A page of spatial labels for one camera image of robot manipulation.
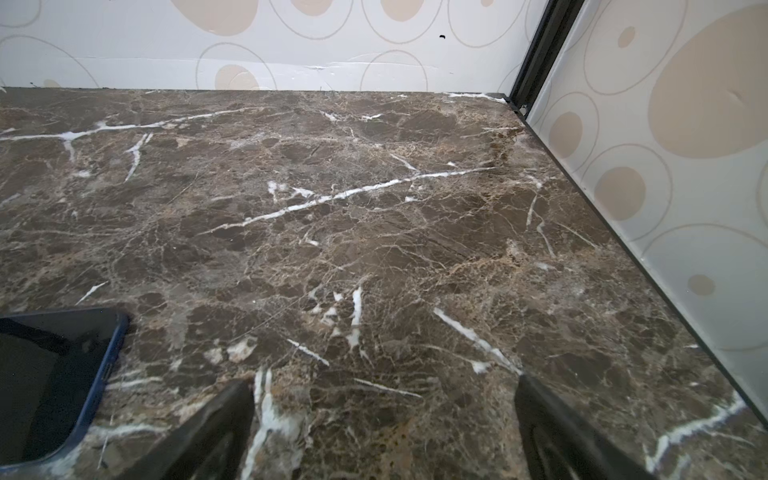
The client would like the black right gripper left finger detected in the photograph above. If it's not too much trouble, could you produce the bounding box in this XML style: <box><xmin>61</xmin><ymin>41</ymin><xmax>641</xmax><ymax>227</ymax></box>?
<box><xmin>119</xmin><ymin>380</ymin><xmax>254</xmax><ymax>480</ymax></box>

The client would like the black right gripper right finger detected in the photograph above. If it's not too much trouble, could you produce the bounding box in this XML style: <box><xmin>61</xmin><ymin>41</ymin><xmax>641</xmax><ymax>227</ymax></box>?
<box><xmin>514</xmin><ymin>374</ymin><xmax>654</xmax><ymax>480</ymax></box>

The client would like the blue-edged phone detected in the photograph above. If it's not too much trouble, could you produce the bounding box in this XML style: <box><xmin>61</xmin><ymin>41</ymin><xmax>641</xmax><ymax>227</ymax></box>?
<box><xmin>1</xmin><ymin>307</ymin><xmax>130</xmax><ymax>472</ymax></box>

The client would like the black corner frame post right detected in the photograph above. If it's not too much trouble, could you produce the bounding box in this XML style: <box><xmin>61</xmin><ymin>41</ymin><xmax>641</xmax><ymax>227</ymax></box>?
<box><xmin>507</xmin><ymin>0</ymin><xmax>584</xmax><ymax>119</ymax></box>

